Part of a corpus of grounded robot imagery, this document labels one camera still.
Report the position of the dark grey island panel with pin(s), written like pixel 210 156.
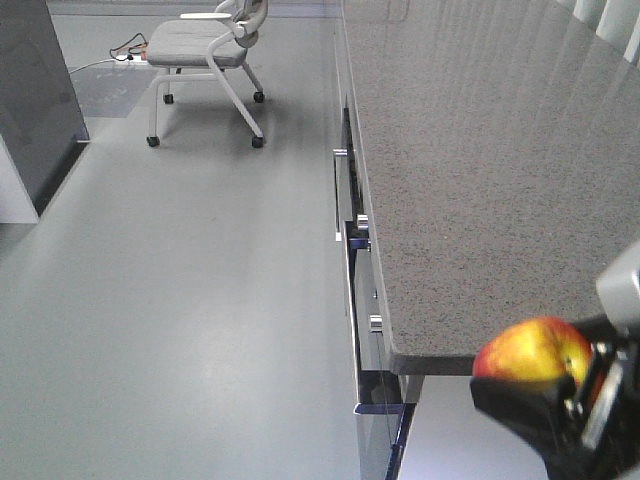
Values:
pixel 42 128

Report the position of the white power strip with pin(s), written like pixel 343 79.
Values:
pixel 130 58

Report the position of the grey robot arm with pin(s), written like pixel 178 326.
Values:
pixel 618 290

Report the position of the grey office chair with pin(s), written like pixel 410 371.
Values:
pixel 201 47

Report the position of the red yellow apple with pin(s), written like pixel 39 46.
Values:
pixel 535 354

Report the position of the grey kitchen counter cabinet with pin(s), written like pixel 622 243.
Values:
pixel 498 149

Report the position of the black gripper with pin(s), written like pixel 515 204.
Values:
pixel 593 434

